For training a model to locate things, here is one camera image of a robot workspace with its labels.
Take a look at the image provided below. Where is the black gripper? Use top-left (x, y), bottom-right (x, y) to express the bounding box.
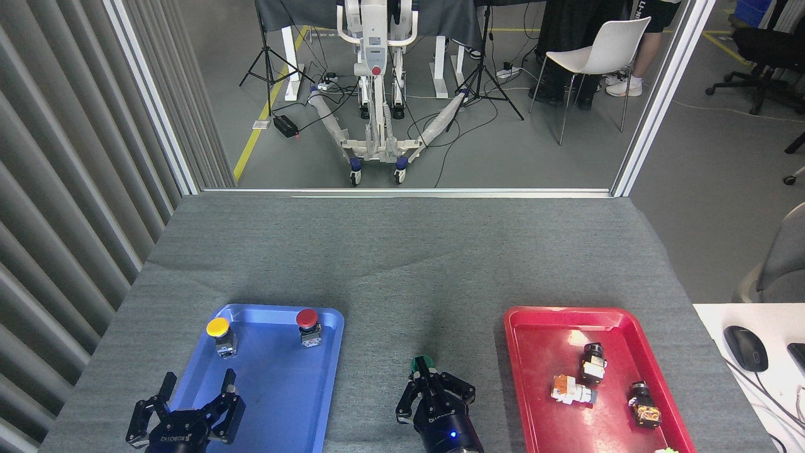
top-left (395, 364), bottom-right (486, 453)
top-left (125, 368), bottom-right (247, 453)

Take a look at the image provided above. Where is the yellow push button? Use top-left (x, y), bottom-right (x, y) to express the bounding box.
top-left (206, 317), bottom-right (238, 359)

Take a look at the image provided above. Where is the red push button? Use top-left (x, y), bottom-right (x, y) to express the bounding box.
top-left (296, 308), bottom-right (323, 349)

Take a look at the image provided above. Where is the blue plastic tray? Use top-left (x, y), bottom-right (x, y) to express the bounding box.
top-left (151, 304), bottom-right (345, 453)

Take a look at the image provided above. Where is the red plastic tray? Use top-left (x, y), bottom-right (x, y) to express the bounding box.
top-left (503, 306), bottom-right (697, 453)

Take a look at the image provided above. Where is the black computer mouse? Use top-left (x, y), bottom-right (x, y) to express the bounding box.
top-left (723, 325), bottom-right (769, 373)

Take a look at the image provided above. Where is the black tripod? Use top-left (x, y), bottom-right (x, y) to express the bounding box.
top-left (445, 0), bottom-right (525, 133)
top-left (239, 0), bottom-right (315, 118)

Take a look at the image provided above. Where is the white side table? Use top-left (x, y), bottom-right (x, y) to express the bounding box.
top-left (693, 303), bottom-right (805, 453)

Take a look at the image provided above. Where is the white stand on wheels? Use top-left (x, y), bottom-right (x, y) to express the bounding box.
top-left (307, 0), bottom-right (470, 187)

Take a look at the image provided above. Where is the grey chair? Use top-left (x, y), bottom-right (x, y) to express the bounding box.
top-left (732, 203), bottom-right (805, 305)

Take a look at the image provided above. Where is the white chair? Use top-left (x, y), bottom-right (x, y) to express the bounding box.
top-left (530, 16), bottom-right (653, 146)

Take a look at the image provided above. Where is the black chair base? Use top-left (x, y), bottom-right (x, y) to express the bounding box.
top-left (782, 131), bottom-right (805, 186)

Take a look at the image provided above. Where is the black office chair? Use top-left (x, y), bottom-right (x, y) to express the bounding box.
top-left (704, 0), bottom-right (805, 117)

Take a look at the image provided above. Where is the blue crate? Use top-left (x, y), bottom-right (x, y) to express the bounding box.
top-left (733, 0), bottom-right (775, 30)

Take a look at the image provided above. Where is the orange and white switch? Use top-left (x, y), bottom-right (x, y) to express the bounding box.
top-left (551, 374), bottom-right (597, 406)

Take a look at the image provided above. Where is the black knob switch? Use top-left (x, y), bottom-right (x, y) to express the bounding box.
top-left (579, 343), bottom-right (608, 384)

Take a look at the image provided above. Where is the silver rail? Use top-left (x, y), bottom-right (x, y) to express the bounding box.
top-left (201, 187), bottom-right (614, 199)

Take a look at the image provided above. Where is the black and orange switch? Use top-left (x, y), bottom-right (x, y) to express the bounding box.
top-left (628, 380), bottom-right (662, 429)

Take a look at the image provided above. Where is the silver post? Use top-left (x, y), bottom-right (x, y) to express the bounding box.
top-left (104, 0), bottom-right (201, 196)
top-left (611, 0), bottom-right (718, 198)

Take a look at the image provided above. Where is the thin cable on side table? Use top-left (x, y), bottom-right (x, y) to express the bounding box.
top-left (726, 359), bottom-right (805, 435)

